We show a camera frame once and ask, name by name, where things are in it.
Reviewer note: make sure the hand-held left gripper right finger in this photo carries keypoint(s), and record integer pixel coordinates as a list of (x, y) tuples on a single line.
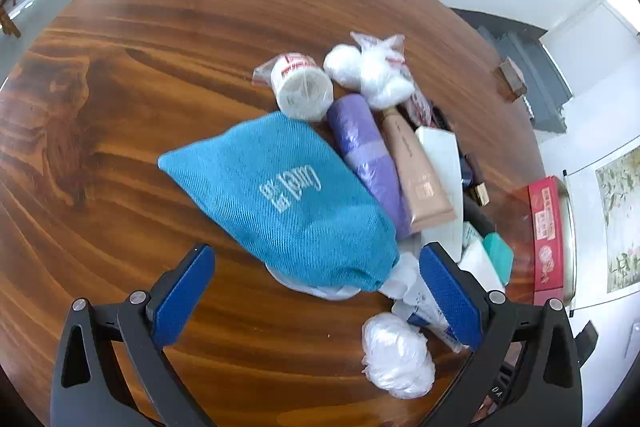
[(450, 302)]

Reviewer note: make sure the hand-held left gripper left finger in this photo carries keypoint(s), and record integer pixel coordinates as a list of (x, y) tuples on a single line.
[(185, 292)]

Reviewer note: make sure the white cosmetic tube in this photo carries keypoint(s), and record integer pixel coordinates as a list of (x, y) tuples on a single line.
[(480, 267)]

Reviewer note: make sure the pink tin box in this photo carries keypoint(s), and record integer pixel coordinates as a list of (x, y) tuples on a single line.
[(547, 227)]

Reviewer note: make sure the blue cloth bag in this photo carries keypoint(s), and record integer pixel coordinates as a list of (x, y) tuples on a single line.
[(280, 197)]

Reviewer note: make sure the white rectangular box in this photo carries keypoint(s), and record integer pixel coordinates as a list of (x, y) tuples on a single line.
[(445, 157)]

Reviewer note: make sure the black folding comb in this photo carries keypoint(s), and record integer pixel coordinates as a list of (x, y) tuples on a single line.
[(441, 119)]

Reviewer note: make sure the teal soap box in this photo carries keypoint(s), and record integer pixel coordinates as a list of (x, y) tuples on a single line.
[(497, 257)]

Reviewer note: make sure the crumpled white plastic bag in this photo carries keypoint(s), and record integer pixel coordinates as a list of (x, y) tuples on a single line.
[(397, 357)]

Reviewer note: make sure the long black box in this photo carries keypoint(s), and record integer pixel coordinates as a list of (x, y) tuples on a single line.
[(475, 217)]

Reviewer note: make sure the dark case with gold cap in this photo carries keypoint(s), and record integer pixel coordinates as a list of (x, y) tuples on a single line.
[(481, 194)]

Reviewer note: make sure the beige cosmetic tube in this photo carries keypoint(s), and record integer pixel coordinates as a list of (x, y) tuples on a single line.
[(420, 187)]

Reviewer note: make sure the dark blue bottle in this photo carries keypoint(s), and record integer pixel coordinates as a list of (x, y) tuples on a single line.
[(467, 168)]

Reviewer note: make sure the purple trash bag roll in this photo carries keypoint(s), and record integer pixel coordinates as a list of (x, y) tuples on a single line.
[(360, 142)]

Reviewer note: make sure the red snack packet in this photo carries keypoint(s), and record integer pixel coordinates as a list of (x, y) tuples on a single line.
[(419, 107)]

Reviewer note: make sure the white roll with red label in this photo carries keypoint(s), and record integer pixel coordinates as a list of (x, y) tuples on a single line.
[(300, 87)]

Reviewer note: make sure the bag of cotton balls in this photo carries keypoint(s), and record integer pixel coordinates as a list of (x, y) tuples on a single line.
[(375, 77)]

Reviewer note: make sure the wooden desk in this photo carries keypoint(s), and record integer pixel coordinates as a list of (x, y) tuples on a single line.
[(150, 57)]

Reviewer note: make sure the grey stairs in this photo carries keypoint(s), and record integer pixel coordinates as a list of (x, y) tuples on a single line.
[(525, 52)]

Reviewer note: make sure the floral wall scroll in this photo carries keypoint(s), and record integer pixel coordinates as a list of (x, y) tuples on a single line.
[(617, 217)]

